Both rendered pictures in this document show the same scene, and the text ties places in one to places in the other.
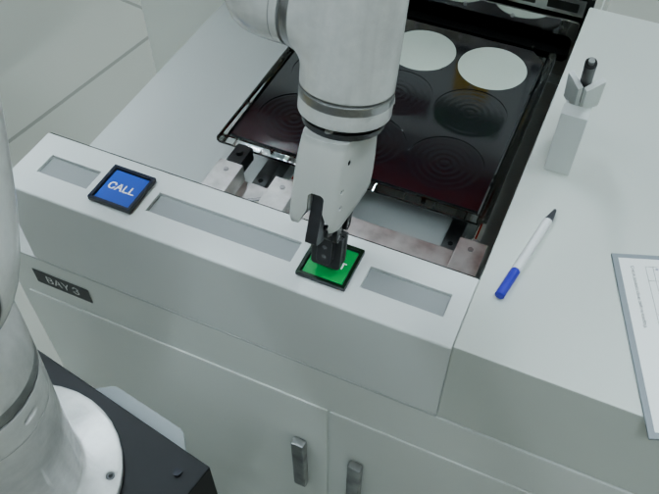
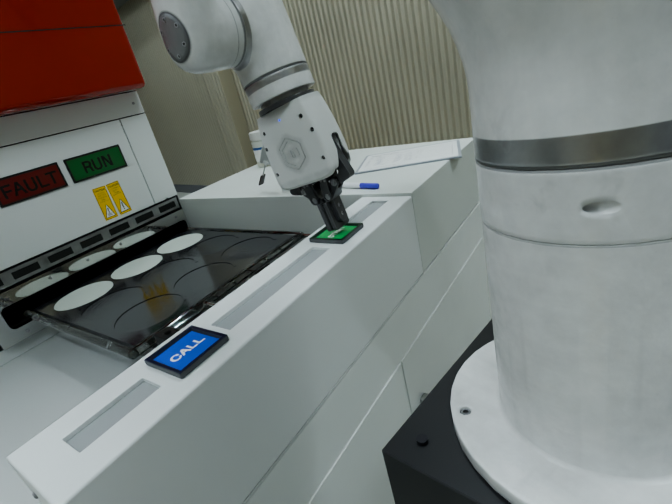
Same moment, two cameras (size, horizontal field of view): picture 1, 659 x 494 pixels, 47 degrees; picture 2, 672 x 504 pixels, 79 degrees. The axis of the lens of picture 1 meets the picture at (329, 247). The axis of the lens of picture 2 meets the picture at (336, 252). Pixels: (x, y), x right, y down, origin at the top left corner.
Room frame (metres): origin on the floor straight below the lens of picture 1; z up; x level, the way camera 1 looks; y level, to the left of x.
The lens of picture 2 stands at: (0.36, 0.51, 1.17)
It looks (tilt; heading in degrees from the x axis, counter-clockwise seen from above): 24 degrees down; 285
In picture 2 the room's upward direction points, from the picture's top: 14 degrees counter-clockwise
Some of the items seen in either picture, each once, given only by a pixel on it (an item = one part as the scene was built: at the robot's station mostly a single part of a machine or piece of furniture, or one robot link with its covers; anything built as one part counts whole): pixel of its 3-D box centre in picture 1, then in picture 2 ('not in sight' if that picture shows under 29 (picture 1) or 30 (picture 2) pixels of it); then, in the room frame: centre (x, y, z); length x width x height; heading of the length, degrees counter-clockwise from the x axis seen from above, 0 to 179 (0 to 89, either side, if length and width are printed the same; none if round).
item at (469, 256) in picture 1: (462, 271); not in sight; (0.53, -0.15, 0.89); 0.08 x 0.03 x 0.03; 156
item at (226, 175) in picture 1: (217, 188); not in sight; (0.66, 0.14, 0.89); 0.08 x 0.03 x 0.03; 156
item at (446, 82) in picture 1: (396, 93); (168, 272); (0.85, -0.09, 0.90); 0.34 x 0.34 x 0.01; 66
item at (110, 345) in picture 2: (280, 62); (71, 330); (0.92, 0.07, 0.90); 0.37 x 0.01 x 0.01; 156
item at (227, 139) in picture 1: (345, 177); (233, 282); (0.68, -0.02, 0.90); 0.38 x 0.01 x 0.01; 66
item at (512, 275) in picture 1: (528, 251); (348, 185); (0.50, -0.21, 0.97); 0.14 x 0.01 x 0.01; 146
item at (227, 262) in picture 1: (231, 266); (295, 329); (0.54, 0.11, 0.89); 0.55 x 0.09 x 0.14; 66
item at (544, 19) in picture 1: (434, 14); (106, 268); (1.04, -0.17, 0.89); 0.44 x 0.02 x 0.10; 66
